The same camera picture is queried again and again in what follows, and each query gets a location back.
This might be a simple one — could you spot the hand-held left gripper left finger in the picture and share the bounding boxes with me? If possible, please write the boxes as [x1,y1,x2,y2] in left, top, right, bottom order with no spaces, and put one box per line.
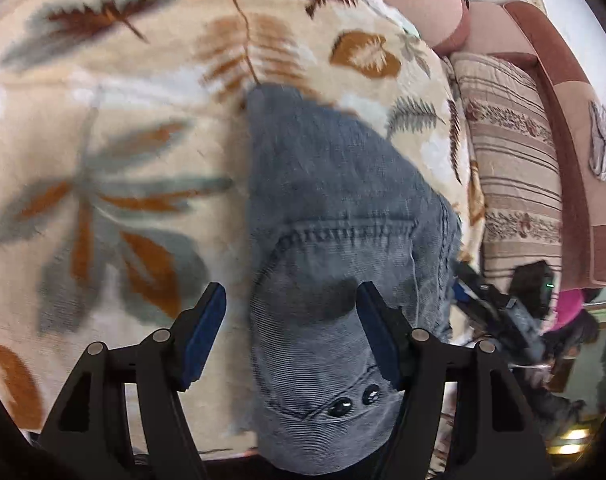
[37,282,228,480]

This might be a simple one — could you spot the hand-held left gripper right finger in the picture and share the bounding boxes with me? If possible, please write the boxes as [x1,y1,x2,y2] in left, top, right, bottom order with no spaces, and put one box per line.
[356,281,554,480]

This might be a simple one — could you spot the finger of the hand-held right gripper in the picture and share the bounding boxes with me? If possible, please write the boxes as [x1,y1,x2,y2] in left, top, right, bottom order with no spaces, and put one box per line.
[450,282,506,333]
[452,259,511,307]

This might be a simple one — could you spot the blue denim pants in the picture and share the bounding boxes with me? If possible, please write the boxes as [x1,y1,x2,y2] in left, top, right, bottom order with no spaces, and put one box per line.
[243,84,464,476]

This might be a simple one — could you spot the magenta cloth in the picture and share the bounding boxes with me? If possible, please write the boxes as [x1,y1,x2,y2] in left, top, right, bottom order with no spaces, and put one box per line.
[554,289,584,332]

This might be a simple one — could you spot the beige striped cushion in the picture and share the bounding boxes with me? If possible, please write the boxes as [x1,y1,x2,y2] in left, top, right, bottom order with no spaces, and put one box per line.
[449,52,566,295]

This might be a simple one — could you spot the pink brown sofa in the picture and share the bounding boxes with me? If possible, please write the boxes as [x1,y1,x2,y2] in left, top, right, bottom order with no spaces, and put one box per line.
[433,0,606,291]

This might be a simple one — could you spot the beige leaf printed blanket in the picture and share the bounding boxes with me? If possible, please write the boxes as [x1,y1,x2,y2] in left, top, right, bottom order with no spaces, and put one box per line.
[0,0,486,461]

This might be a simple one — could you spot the pink bolster cushion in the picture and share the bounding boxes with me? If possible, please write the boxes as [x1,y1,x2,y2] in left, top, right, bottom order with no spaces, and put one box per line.
[335,0,472,52]

